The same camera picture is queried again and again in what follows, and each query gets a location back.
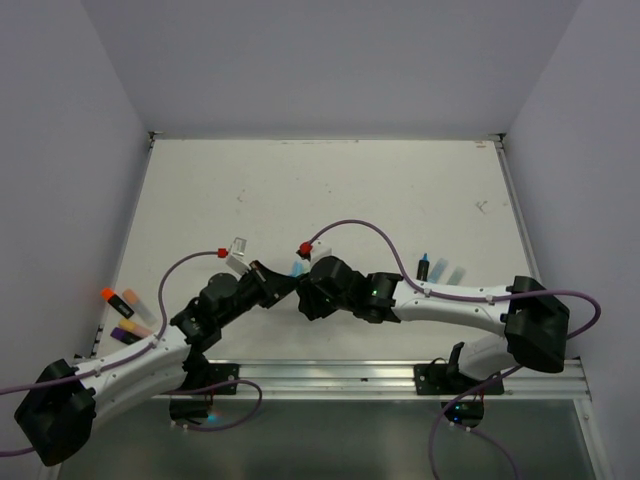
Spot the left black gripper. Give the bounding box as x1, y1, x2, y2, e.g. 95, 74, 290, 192
217, 259, 298, 327

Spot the light blue pen cap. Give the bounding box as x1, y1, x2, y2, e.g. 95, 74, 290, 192
290, 261, 307, 277

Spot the blue-capped black highlighter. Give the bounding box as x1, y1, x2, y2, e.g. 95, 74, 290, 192
416, 253, 430, 282

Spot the blue translucent pen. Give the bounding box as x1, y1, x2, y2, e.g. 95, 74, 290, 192
428, 258, 449, 283

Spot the green translucent pen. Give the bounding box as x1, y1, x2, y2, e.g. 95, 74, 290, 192
447, 267, 466, 286

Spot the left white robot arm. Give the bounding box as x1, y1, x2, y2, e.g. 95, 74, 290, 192
14, 261, 298, 466

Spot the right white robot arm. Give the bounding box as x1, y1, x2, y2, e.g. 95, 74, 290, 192
296, 256, 569, 393

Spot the peach translucent pen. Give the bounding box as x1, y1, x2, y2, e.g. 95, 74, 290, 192
122, 288, 157, 326

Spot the purple-capped marker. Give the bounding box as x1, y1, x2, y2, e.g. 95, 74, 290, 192
110, 327, 141, 345

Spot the orange-capped black highlighter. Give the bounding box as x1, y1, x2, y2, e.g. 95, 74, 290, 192
101, 288, 134, 319

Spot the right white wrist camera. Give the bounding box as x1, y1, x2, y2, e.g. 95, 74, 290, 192
309, 240, 332, 264

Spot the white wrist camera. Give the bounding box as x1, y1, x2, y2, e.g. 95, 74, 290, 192
309, 240, 332, 264
226, 237, 250, 275

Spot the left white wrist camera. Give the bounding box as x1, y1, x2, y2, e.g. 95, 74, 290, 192
226, 237, 250, 275

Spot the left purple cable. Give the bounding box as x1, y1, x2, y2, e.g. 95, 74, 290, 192
0, 247, 264, 457

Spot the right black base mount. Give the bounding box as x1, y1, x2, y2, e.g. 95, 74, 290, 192
413, 342, 505, 429

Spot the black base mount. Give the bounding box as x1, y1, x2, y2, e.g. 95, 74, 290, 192
413, 342, 505, 429
169, 363, 240, 426

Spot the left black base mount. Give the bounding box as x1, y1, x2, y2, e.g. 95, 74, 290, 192
169, 363, 240, 426

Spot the aluminium front rail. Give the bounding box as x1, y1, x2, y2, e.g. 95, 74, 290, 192
208, 360, 590, 401

